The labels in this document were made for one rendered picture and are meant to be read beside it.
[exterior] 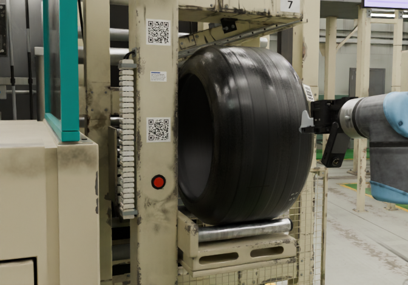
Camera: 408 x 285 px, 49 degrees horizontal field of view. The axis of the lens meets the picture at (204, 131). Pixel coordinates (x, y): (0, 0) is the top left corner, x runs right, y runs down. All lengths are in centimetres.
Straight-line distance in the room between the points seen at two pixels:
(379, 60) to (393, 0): 706
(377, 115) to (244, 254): 68
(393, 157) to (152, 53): 75
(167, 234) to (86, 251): 91
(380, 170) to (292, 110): 44
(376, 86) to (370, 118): 1156
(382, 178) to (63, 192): 63
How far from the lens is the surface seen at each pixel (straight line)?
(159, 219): 140
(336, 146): 108
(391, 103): 92
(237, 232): 142
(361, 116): 97
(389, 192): 93
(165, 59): 136
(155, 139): 135
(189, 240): 133
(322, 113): 109
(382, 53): 1277
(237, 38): 189
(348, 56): 1217
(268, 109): 126
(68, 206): 51
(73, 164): 50
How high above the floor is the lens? 132
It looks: 4 degrees down
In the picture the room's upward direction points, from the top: straight up
